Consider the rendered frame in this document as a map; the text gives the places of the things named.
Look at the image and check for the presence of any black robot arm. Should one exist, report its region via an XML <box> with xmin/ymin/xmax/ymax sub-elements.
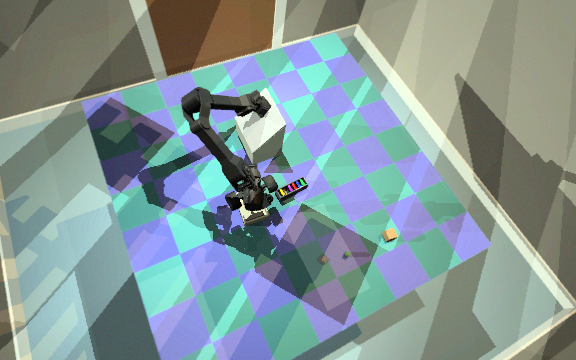
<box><xmin>181</xmin><ymin>87</ymin><xmax>273</xmax><ymax>211</ymax></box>

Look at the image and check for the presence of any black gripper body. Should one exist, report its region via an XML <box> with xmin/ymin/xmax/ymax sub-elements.
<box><xmin>225</xmin><ymin>175</ymin><xmax>278</xmax><ymax>211</ymax></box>

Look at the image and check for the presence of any small orange-brown cube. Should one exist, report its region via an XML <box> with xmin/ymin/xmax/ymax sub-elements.
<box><xmin>382</xmin><ymin>228</ymin><xmax>398</xmax><ymax>242</ymax></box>

